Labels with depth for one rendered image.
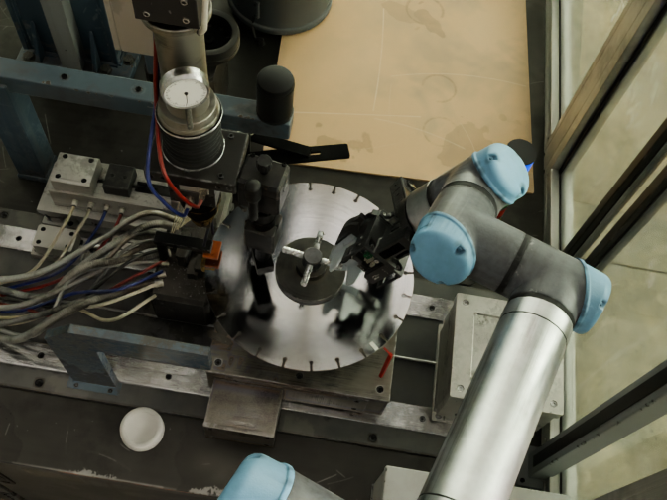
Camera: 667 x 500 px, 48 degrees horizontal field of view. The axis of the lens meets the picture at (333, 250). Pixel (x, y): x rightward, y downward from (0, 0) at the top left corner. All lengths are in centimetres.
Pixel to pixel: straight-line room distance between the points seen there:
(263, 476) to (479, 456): 20
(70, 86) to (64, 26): 32
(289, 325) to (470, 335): 30
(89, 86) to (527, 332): 80
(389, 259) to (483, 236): 21
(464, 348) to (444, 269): 40
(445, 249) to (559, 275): 13
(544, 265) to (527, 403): 17
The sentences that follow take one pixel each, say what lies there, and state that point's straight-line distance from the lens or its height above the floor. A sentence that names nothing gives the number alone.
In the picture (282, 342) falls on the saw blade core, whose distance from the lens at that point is 113.
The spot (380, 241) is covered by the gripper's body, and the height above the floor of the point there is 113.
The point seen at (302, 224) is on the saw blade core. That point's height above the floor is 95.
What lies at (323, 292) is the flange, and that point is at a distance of 116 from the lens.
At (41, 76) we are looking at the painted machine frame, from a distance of 131.
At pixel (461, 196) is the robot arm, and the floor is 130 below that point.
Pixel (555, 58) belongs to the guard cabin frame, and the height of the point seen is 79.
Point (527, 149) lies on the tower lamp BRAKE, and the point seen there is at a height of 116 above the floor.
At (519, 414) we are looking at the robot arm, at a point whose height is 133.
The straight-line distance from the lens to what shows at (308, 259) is 113.
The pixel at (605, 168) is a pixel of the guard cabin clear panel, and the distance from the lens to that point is 135.
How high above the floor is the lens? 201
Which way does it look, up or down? 62 degrees down
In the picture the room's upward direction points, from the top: 11 degrees clockwise
